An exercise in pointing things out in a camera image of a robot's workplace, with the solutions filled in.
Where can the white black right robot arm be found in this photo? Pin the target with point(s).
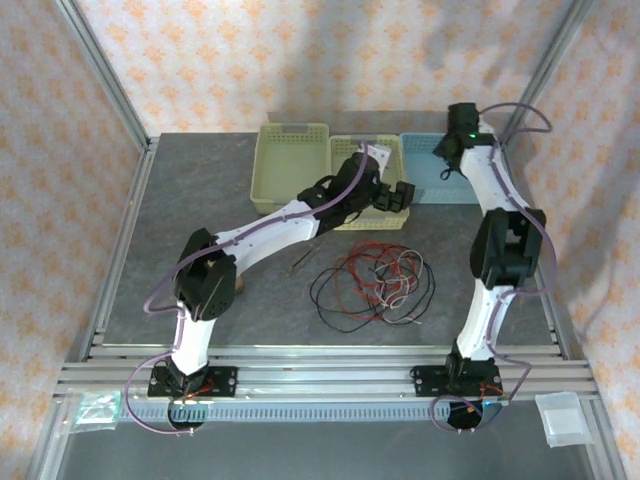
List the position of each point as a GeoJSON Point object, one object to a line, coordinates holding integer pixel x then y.
{"type": "Point", "coordinates": [495, 185]}

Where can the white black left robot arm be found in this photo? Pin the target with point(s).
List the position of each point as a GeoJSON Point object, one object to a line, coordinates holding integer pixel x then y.
{"type": "Point", "coordinates": [270, 235]}

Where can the yellow-green plastic basket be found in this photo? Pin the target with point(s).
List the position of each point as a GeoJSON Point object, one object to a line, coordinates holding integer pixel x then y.
{"type": "Point", "coordinates": [287, 165]}
{"type": "Point", "coordinates": [390, 222]}

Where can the light blue plastic basket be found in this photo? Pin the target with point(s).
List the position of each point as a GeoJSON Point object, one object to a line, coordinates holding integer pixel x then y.
{"type": "Point", "coordinates": [425, 170]}

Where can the small thin metal pin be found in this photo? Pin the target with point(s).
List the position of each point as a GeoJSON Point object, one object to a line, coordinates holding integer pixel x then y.
{"type": "Point", "coordinates": [301, 261]}

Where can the brown wooden block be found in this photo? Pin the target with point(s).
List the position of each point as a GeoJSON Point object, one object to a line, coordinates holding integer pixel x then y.
{"type": "Point", "coordinates": [240, 286]}

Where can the clear bag with white pad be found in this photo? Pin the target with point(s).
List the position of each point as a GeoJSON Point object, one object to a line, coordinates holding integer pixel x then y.
{"type": "Point", "coordinates": [565, 420]}

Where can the clear bag with green parts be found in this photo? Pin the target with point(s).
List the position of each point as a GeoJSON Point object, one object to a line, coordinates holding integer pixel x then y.
{"type": "Point", "coordinates": [95, 412]}

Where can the aluminium frame post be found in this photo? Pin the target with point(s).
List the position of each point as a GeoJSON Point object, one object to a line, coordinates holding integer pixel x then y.
{"type": "Point", "coordinates": [100, 65]}
{"type": "Point", "coordinates": [550, 65]}

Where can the aluminium rail beam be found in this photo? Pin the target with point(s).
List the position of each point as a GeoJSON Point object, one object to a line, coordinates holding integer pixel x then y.
{"type": "Point", "coordinates": [325, 372]}

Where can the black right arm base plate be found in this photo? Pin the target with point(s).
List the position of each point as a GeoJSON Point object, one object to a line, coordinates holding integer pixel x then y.
{"type": "Point", "coordinates": [425, 380]}

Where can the aluminium table side rail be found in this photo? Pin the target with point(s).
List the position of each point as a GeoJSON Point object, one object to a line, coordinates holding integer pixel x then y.
{"type": "Point", "coordinates": [118, 250]}
{"type": "Point", "coordinates": [555, 325]}

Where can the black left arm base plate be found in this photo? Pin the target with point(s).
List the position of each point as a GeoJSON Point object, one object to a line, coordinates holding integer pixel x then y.
{"type": "Point", "coordinates": [225, 382]}

